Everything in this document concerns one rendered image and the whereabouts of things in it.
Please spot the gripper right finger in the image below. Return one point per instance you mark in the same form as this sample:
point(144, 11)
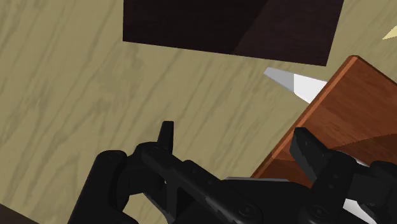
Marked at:
point(328, 173)

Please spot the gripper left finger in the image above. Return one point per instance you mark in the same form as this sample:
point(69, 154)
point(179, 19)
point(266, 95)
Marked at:
point(186, 176)

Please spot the brown wooden table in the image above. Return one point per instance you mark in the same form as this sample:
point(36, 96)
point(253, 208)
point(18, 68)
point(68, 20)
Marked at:
point(356, 102)

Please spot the dark robot stand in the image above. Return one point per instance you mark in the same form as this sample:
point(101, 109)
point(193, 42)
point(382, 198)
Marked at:
point(186, 21)

